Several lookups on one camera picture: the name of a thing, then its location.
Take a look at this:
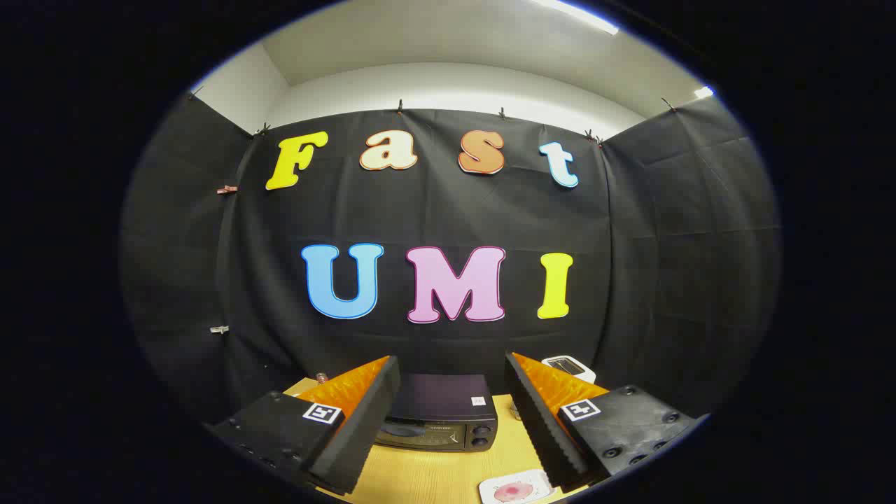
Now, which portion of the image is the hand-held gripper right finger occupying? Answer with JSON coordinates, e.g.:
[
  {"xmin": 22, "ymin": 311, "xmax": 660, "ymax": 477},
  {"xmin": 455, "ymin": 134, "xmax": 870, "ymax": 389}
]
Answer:
[{"xmin": 504, "ymin": 352, "xmax": 708, "ymax": 493}]

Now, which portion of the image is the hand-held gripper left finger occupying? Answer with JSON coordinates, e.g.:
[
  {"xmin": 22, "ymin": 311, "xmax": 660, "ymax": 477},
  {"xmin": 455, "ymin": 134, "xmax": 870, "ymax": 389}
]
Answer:
[{"xmin": 206, "ymin": 355, "xmax": 401, "ymax": 495}]

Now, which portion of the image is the black toaster oven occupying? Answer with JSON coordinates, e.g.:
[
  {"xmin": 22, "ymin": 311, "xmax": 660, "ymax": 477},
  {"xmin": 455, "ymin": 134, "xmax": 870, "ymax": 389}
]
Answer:
[{"xmin": 374, "ymin": 373, "xmax": 498, "ymax": 452}]

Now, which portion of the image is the white square plate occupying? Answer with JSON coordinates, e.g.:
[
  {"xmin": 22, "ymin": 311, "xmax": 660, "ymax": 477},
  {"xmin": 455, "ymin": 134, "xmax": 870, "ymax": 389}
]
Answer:
[{"xmin": 479, "ymin": 469, "xmax": 557, "ymax": 504}]

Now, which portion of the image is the white bread toaster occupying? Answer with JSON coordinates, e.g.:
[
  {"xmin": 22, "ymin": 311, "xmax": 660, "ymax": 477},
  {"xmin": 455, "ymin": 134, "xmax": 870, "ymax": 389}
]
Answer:
[{"xmin": 541, "ymin": 355, "xmax": 596, "ymax": 384}]

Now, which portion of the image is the black backdrop cloth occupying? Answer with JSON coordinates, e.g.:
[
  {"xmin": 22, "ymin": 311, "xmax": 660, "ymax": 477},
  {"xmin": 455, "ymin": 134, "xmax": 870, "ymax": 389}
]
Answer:
[{"xmin": 119, "ymin": 91, "xmax": 781, "ymax": 428}]

